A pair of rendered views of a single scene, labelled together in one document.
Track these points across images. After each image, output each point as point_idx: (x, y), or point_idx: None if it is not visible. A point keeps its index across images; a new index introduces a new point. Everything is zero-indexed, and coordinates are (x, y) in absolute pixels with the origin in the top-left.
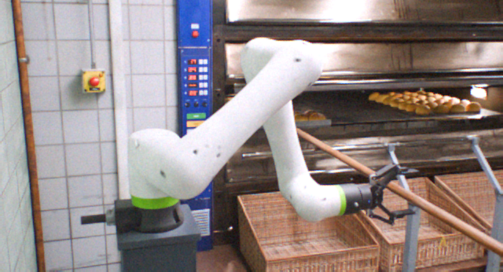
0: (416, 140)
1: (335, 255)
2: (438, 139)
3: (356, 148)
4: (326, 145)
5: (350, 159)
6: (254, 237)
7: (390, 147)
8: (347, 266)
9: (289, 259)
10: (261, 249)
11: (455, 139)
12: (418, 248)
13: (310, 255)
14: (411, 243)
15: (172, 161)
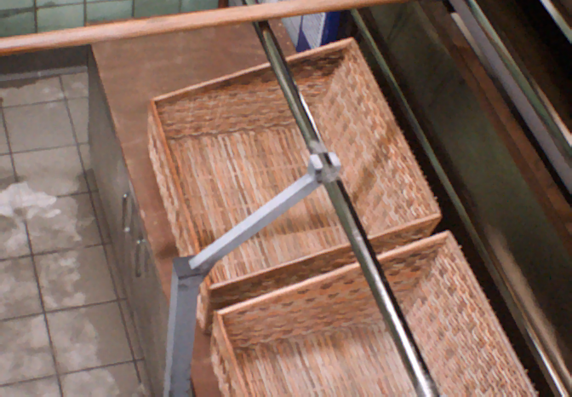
0: (355, 224)
1: (181, 210)
2: (379, 285)
3: (283, 91)
4: (225, 9)
5: (110, 24)
6: (234, 86)
7: (309, 163)
8: (188, 254)
9: (159, 134)
10: (180, 89)
11: (397, 340)
12: (237, 392)
13: (169, 164)
14: (169, 321)
15: None
